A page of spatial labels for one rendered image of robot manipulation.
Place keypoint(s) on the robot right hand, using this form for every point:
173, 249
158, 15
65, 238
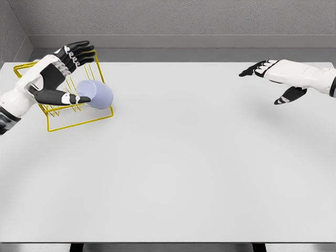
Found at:
284, 74

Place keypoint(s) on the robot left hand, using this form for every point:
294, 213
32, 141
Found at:
50, 73

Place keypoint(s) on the lavender cup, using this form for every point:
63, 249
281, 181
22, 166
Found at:
98, 95

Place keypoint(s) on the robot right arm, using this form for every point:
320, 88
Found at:
327, 81

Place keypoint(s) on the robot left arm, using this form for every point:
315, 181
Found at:
11, 103

